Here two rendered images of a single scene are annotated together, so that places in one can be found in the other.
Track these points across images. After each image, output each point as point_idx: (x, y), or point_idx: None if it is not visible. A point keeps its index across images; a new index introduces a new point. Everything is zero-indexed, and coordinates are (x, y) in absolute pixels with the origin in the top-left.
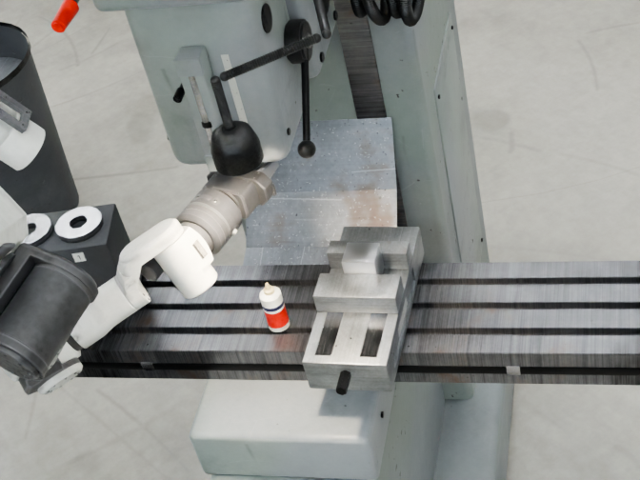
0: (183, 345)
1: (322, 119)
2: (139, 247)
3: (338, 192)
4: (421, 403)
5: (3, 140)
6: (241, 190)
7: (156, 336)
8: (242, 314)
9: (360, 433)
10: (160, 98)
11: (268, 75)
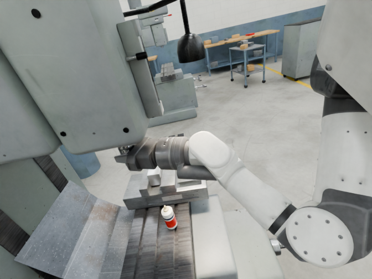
0: (188, 277)
1: (49, 207)
2: (218, 145)
3: (88, 221)
4: None
5: None
6: (155, 139)
7: None
8: (164, 247)
9: (215, 195)
10: (124, 79)
11: None
